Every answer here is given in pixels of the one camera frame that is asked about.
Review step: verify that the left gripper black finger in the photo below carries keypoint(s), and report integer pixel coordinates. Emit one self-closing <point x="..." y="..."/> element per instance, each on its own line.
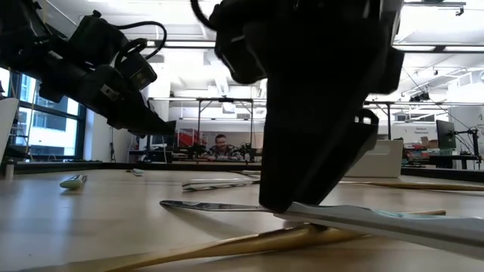
<point x="143" y="122"/>

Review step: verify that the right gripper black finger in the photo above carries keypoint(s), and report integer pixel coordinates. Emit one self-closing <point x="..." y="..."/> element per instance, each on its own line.
<point x="295" y="151"/>
<point x="355" y="151"/>

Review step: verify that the wooden knife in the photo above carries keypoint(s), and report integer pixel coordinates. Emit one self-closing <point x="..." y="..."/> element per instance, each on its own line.
<point x="416" y="186"/>

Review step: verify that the background black robot arm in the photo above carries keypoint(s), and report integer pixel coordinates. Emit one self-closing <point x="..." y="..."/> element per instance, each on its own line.
<point x="247" y="152"/>
<point x="196" y="151"/>

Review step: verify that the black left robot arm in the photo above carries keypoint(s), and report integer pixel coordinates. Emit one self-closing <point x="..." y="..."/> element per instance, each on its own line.
<point x="22" y="34"/>

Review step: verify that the black monitor on arm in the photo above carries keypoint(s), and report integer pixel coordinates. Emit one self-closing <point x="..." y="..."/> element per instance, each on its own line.
<point x="445" y="134"/>

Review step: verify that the dark flat monitor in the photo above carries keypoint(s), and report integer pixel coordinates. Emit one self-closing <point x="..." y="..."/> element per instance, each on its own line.
<point x="168" y="141"/>

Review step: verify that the red equipment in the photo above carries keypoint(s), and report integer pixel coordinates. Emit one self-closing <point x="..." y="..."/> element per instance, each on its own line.
<point x="189" y="138"/>

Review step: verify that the large black-framed window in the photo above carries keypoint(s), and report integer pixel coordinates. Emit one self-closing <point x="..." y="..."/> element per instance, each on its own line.
<point x="49" y="136"/>

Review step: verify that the person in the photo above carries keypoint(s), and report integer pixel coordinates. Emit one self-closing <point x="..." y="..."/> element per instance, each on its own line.
<point x="223" y="153"/>

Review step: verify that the long ceiling light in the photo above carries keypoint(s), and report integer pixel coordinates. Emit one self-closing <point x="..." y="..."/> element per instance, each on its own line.
<point x="414" y="48"/>
<point x="189" y="44"/>
<point x="465" y="49"/>

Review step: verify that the white curved panel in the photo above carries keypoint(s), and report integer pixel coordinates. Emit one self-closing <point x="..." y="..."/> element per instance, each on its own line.
<point x="7" y="121"/>

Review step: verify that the black ceiling device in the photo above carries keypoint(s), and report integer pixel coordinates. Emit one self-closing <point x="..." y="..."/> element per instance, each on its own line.
<point x="419" y="97"/>

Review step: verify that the black metal rig frame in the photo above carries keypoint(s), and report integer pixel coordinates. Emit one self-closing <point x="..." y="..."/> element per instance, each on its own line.
<point x="225" y="100"/>
<point x="388" y="121"/>

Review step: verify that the black aluminium table frame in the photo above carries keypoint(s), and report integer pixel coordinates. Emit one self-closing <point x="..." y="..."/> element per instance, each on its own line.
<point x="75" y="166"/>

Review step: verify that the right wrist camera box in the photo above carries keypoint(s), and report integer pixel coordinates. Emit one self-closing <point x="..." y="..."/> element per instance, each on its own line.
<point x="238" y="45"/>

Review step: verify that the white frame post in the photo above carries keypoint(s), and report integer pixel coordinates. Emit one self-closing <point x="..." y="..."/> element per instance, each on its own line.
<point x="9" y="170"/>

